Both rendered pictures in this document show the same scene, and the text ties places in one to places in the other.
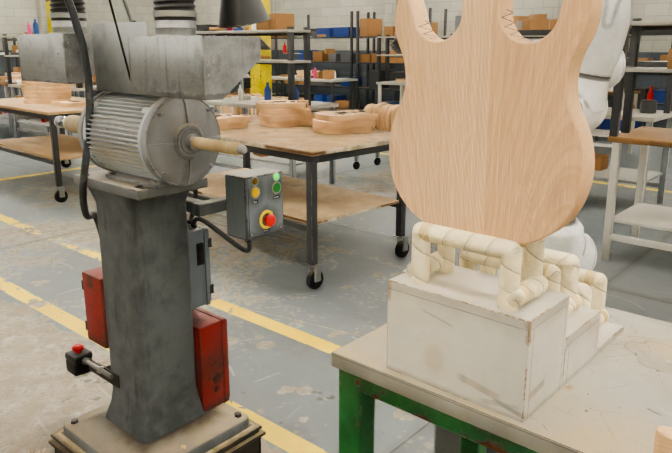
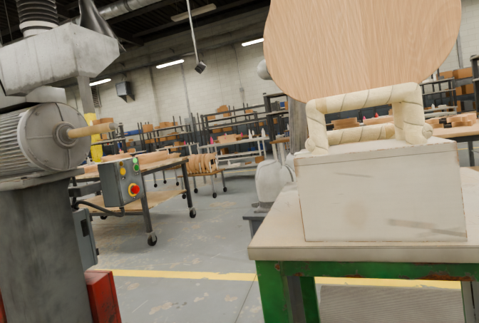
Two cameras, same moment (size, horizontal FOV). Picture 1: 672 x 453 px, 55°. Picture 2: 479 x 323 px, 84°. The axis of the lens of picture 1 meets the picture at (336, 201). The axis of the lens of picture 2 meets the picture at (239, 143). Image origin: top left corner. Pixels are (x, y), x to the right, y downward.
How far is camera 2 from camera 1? 0.74 m
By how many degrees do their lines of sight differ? 24
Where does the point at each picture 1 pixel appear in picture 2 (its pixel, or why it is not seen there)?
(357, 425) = (284, 309)
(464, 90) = not seen: outside the picture
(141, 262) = (33, 242)
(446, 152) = (321, 36)
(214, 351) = (106, 299)
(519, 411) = (462, 231)
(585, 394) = not seen: hidden behind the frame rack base
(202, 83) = (74, 61)
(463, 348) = (387, 193)
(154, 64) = (26, 62)
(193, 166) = (72, 154)
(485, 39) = not seen: outside the picture
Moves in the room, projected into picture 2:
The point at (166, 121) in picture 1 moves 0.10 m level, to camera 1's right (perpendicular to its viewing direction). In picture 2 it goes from (43, 119) to (77, 115)
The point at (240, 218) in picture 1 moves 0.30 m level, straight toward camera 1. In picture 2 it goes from (114, 192) to (123, 202)
